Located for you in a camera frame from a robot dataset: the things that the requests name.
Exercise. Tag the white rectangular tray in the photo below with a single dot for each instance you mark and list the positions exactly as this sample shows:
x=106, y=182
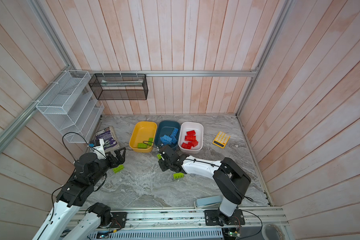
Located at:
x=189, y=126

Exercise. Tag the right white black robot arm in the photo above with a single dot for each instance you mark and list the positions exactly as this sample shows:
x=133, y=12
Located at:
x=232, y=181

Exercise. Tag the white wire mesh shelf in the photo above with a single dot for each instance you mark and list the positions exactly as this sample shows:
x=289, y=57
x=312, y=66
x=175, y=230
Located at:
x=72, y=111

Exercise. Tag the blue lego front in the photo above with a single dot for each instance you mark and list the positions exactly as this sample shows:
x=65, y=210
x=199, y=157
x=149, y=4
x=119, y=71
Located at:
x=174, y=133

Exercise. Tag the aluminium back frame bar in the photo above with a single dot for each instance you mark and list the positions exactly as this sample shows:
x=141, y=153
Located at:
x=181, y=73

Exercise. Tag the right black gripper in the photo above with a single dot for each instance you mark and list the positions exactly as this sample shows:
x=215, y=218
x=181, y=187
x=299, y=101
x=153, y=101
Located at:
x=161, y=161

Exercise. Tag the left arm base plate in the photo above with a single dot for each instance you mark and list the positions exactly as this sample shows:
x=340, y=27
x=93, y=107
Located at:
x=117, y=220

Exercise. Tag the red lego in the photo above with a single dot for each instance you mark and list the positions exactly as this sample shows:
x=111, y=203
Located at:
x=186, y=145
x=191, y=133
x=194, y=143
x=190, y=138

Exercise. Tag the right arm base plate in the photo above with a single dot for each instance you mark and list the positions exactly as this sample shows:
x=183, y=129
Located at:
x=216, y=218

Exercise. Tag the yellow calculator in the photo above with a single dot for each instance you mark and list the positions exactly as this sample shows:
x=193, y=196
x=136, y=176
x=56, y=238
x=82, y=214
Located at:
x=221, y=139

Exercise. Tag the aluminium front rail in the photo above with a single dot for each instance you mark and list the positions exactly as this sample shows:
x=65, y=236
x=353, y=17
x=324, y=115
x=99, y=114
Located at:
x=183, y=218

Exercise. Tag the blue lego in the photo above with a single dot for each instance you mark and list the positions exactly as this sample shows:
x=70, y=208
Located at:
x=174, y=140
x=166, y=140
x=174, y=133

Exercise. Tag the dark teal rectangular tray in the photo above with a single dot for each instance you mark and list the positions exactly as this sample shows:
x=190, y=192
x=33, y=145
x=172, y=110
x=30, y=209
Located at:
x=166, y=128

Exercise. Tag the yellow rectangular tray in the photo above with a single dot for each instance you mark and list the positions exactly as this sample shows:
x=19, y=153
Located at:
x=141, y=134

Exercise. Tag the small green lego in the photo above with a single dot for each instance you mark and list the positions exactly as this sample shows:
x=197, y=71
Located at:
x=118, y=169

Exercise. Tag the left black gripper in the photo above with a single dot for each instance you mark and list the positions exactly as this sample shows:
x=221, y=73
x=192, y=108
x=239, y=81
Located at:
x=121, y=159

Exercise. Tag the light blue stapler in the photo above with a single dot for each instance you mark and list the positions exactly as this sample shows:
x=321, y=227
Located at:
x=208, y=201

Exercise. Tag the black mesh basket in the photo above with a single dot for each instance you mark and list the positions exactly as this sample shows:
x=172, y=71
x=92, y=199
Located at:
x=119, y=86

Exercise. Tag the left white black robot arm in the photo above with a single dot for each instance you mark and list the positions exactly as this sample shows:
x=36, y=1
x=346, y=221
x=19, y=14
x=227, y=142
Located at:
x=65, y=206

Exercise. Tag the purple book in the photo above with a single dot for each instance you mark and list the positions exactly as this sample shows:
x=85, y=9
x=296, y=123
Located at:
x=111, y=142

